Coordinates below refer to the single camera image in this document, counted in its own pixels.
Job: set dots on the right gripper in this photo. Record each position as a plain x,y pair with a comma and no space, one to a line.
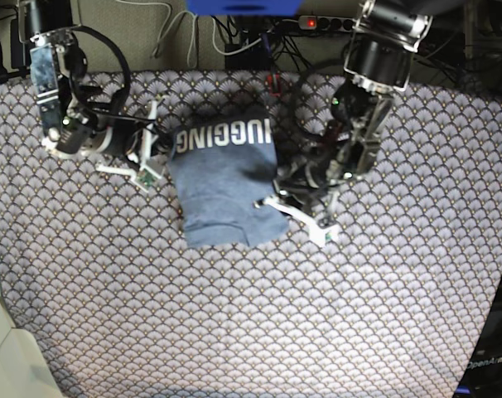
126,140

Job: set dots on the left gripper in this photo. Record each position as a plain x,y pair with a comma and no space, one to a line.
304,185

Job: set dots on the blue T-shirt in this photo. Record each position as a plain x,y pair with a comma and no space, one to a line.
220,168

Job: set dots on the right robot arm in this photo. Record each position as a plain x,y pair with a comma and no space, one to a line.
73,122

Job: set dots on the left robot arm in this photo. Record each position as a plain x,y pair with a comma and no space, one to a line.
377,65

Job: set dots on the red and black clip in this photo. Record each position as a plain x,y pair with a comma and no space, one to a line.
274,83

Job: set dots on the black box under table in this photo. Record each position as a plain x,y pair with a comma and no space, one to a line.
255,58

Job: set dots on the fan-patterned table cloth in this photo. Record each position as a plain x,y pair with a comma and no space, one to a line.
99,273

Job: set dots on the black power strip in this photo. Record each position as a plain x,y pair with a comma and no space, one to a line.
326,24

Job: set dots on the beige plastic bin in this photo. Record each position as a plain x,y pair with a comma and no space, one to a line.
23,369

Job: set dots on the black OpenArm base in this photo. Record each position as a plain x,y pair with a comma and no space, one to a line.
483,374

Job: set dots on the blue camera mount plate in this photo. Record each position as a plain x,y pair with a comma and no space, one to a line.
244,7

